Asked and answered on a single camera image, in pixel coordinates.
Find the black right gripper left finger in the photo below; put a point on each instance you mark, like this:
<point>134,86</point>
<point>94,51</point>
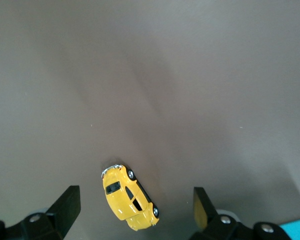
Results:
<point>62,215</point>

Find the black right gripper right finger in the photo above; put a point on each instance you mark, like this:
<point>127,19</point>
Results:
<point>212,222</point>

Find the yellow beetle toy car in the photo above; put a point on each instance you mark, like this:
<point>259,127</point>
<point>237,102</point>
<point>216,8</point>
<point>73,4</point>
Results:
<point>125,200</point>

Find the turquoise plastic bin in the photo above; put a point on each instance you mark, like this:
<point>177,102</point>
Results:
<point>297,230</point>

